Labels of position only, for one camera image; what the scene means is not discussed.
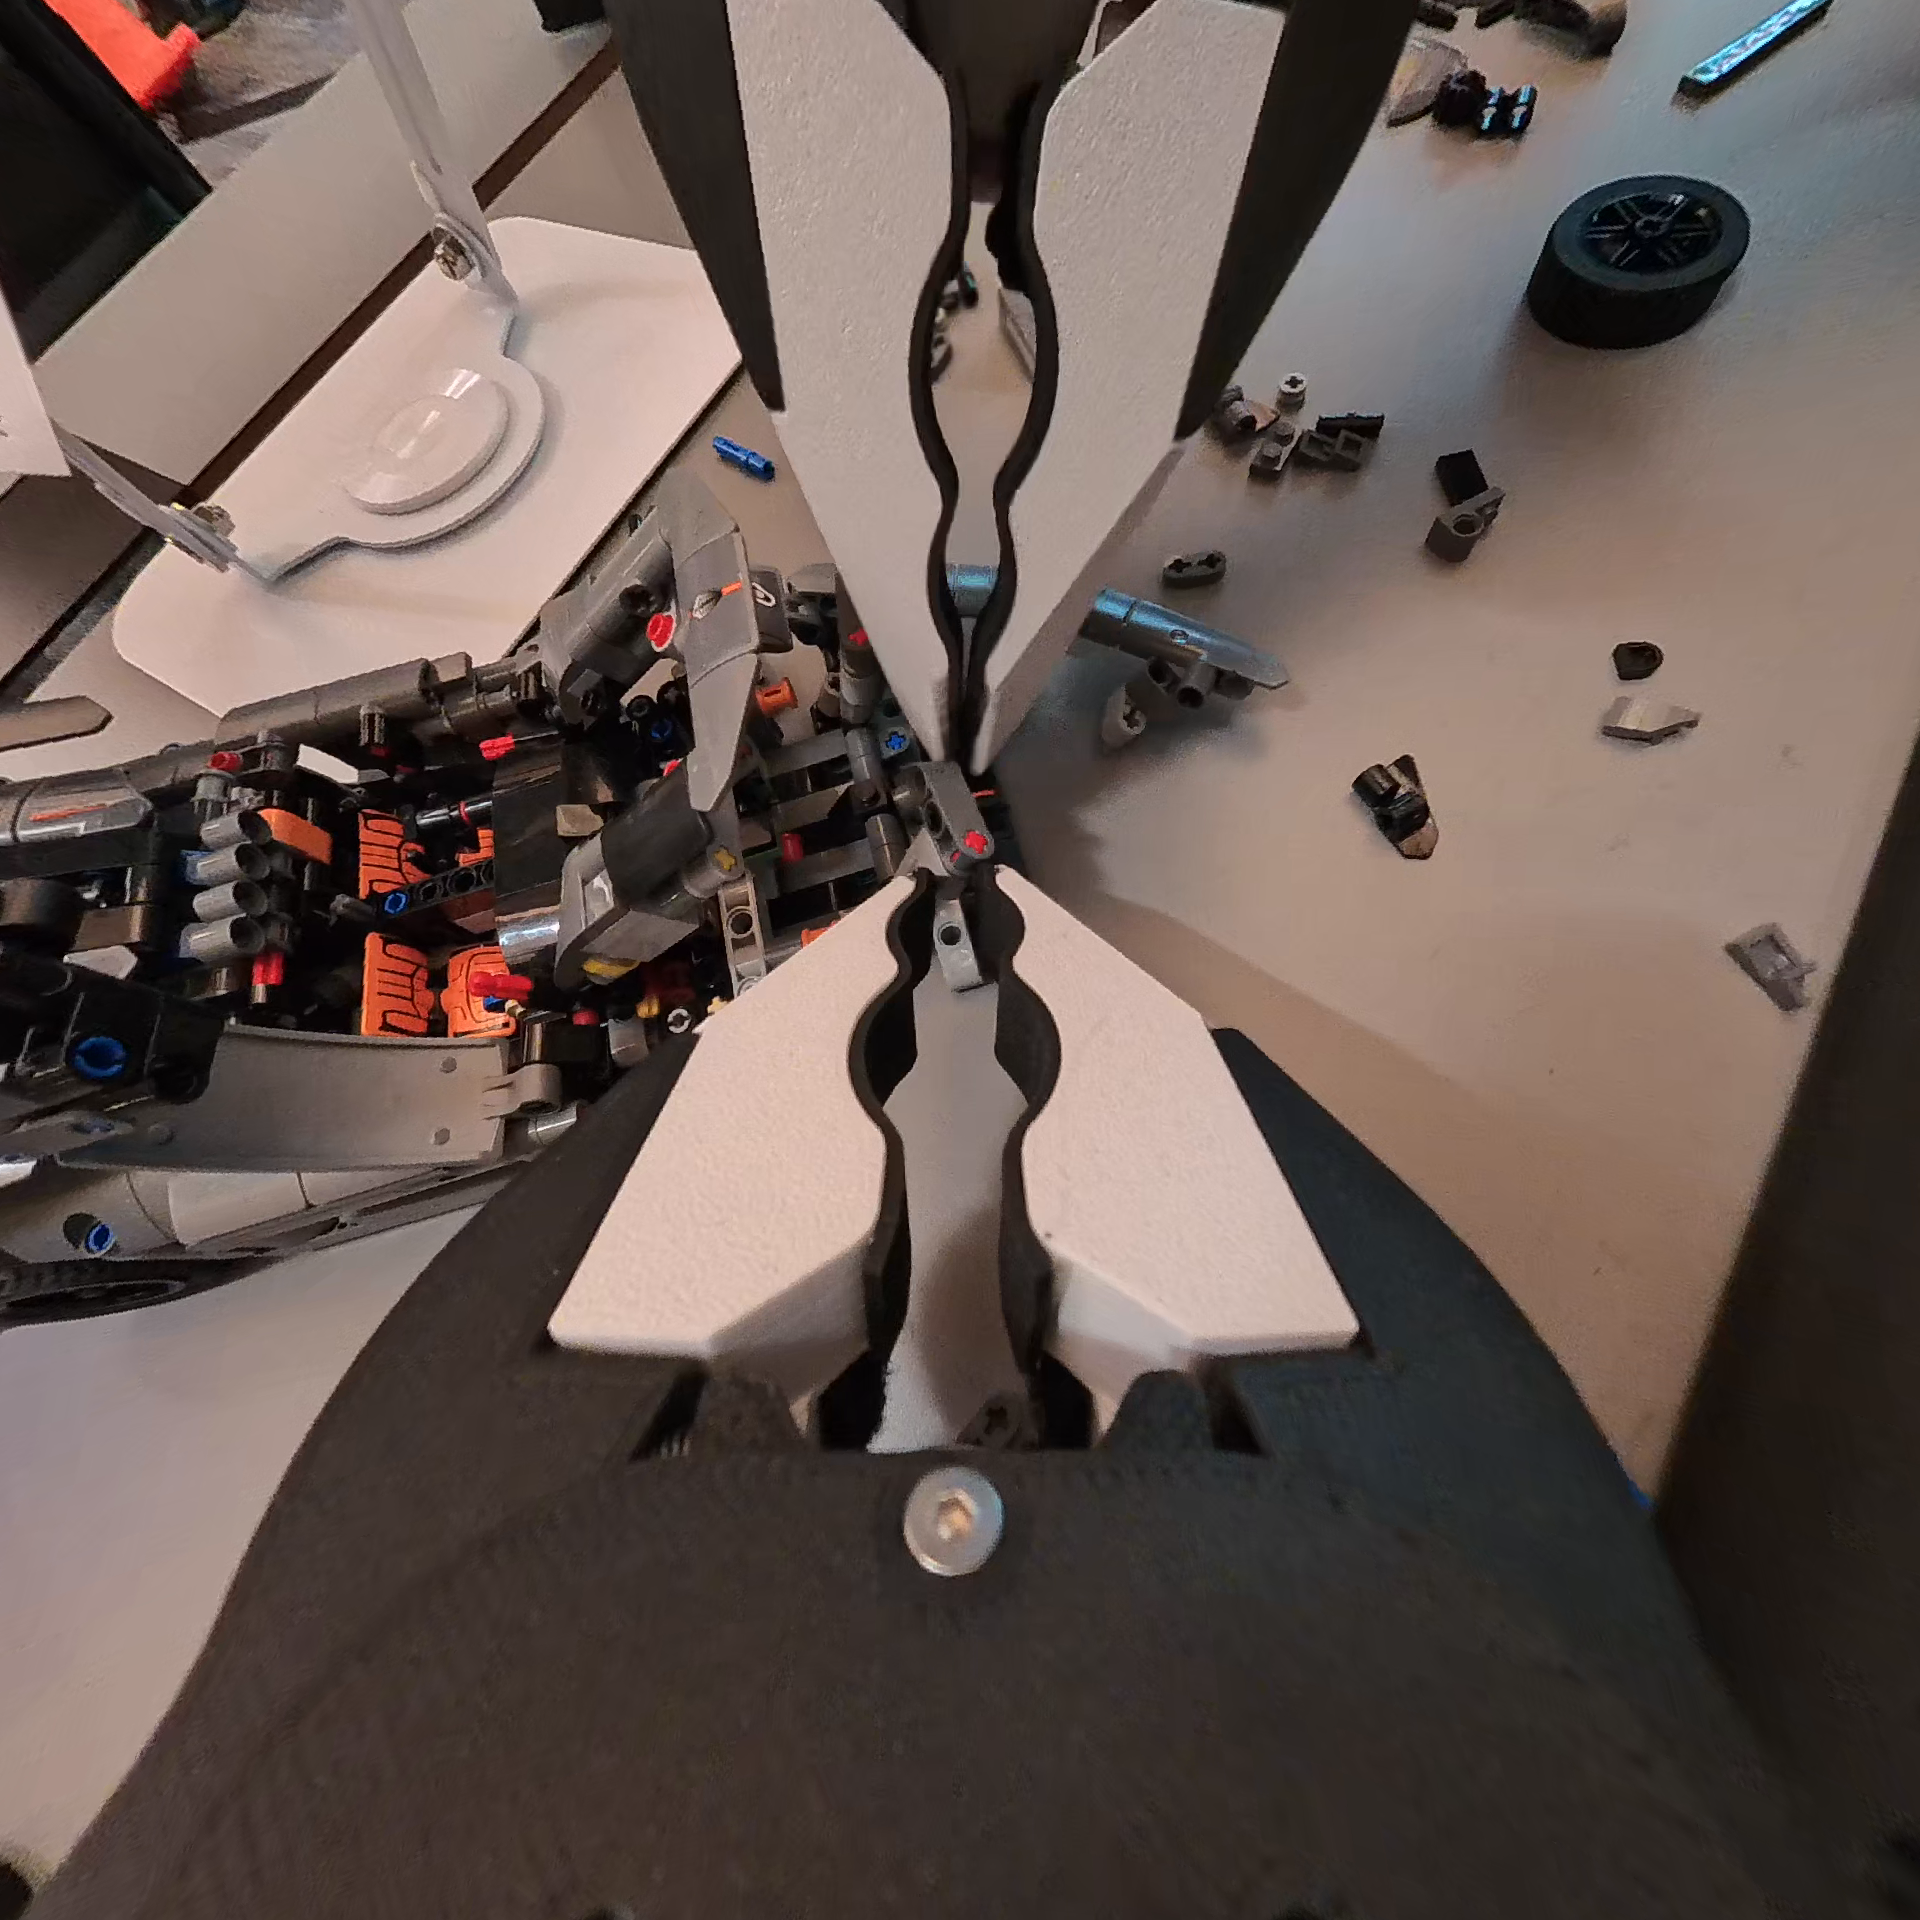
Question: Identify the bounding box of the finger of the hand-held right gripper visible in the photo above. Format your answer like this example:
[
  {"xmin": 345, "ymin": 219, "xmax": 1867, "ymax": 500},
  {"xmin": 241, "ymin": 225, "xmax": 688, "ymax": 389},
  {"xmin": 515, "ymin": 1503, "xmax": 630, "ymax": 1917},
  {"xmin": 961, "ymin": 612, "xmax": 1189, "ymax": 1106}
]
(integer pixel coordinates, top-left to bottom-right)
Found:
[
  {"xmin": 726, "ymin": 0, "xmax": 976, "ymax": 758},
  {"xmin": 960, "ymin": 0, "xmax": 1290, "ymax": 780}
]

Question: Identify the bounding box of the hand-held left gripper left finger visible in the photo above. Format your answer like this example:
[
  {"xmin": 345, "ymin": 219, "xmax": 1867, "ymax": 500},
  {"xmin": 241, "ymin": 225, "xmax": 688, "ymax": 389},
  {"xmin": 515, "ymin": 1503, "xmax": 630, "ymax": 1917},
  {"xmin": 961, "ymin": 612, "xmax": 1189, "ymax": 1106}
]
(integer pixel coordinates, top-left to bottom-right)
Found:
[{"xmin": 546, "ymin": 873, "xmax": 928, "ymax": 1444}]

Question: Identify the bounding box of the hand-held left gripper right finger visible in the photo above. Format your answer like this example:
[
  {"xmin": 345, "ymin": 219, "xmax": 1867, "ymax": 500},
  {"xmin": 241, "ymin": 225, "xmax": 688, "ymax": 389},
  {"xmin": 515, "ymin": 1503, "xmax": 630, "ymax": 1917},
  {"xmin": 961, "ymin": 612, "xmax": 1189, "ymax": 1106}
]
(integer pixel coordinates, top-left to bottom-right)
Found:
[{"xmin": 978, "ymin": 871, "xmax": 1362, "ymax": 1444}]

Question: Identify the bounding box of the grey lego car model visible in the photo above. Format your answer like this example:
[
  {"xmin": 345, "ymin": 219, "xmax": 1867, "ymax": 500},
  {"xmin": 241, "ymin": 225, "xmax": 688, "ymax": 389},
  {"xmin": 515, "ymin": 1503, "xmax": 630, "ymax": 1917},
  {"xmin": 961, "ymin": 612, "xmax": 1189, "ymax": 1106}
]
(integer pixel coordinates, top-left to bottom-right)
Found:
[{"xmin": 0, "ymin": 469, "xmax": 1014, "ymax": 1325}]

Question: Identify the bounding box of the dark grey curved lego piece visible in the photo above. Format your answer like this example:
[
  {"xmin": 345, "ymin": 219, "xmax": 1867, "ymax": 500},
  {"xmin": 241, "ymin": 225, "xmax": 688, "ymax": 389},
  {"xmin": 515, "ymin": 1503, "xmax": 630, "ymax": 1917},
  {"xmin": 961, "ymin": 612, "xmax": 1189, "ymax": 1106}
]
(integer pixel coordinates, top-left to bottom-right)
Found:
[{"xmin": 1382, "ymin": 36, "xmax": 1479, "ymax": 126}]

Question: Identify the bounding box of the pile of small lego parts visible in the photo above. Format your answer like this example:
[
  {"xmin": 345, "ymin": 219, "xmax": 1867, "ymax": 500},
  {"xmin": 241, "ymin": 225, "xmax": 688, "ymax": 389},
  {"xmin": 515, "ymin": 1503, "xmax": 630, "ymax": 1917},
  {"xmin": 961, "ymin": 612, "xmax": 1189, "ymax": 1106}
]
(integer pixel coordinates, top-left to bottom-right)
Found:
[{"xmin": 1210, "ymin": 374, "xmax": 1390, "ymax": 483}]

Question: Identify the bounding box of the grey lego tube assembly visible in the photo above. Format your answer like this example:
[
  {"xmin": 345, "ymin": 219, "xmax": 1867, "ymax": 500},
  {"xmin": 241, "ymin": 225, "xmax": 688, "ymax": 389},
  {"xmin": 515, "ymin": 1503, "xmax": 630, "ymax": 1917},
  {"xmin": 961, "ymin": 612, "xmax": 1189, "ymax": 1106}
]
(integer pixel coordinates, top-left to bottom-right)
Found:
[{"xmin": 1072, "ymin": 586, "xmax": 1290, "ymax": 753}]

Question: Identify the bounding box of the grey curved lego panel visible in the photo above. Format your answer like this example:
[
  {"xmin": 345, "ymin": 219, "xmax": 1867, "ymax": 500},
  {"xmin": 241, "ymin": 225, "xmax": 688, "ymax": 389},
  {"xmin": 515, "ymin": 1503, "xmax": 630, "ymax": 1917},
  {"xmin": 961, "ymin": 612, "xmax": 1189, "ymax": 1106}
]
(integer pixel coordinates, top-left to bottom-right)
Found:
[{"xmin": 1477, "ymin": 0, "xmax": 1629, "ymax": 59}]

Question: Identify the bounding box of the black lego wheel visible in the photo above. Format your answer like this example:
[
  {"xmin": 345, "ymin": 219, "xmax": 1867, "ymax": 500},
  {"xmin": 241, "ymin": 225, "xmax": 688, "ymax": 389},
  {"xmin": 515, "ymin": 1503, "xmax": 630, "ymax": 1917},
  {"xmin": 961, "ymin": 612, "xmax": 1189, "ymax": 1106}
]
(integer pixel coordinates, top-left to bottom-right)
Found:
[{"xmin": 1523, "ymin": 175, "xmax": 1753, "ymax": 351}]

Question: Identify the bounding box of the black lego wedge piece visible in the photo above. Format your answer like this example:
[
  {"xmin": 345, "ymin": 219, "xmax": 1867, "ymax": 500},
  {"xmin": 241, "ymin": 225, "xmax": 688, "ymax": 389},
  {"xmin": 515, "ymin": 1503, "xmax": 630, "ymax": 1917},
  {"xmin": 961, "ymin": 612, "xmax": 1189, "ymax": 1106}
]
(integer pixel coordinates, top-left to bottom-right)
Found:
[{"xmin": 1350, "ymin": 753, "xmax": 1443, "ymax": 859}]

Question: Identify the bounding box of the black striped lego tile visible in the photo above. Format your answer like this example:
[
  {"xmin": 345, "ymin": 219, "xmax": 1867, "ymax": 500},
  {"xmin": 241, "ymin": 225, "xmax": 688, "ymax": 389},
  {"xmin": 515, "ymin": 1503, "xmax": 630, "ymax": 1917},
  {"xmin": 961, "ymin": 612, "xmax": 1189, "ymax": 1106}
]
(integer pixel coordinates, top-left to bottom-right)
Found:
[{"xmin": 1680, "ymin": 0, "xmax": 1839, "ymax": 99}]

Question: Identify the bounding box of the grey lego plate piece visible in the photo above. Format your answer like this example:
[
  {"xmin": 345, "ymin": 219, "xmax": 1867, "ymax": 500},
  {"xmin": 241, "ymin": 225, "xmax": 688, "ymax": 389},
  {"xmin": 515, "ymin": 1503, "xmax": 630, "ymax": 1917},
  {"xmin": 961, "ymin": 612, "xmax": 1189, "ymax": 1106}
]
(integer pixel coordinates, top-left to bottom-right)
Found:
[{"xmin": 1725, "ymin": 922, "xmax": 1819, "ymax": 1011}]

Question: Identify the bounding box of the orange plastic object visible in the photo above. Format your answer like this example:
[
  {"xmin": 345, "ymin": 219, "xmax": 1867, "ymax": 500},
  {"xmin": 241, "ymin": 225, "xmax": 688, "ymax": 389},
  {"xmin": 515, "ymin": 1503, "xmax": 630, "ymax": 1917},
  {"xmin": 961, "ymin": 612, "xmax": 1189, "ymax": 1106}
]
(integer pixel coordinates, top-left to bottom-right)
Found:
[{"xmin": 45, "ymin": 0, "xmax": 203, "ymax": 109}]

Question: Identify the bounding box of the black box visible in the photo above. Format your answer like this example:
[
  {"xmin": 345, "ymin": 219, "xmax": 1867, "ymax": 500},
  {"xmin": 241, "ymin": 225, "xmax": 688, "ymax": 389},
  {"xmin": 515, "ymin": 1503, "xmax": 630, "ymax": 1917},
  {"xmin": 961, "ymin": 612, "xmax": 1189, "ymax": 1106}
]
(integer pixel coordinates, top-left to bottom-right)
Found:
[{"xmin": 0, "ymin": 0, "xmax": 211, "ymax": 362}]

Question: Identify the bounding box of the white instruction booklet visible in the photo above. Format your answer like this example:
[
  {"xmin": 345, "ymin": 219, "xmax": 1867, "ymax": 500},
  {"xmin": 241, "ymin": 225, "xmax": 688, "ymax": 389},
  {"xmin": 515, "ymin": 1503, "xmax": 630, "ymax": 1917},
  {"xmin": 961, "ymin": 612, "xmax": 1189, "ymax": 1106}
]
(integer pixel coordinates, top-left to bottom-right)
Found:
[{"xmin": 0, "ymin": 277, "xmax": 72, "ymax": 485}]

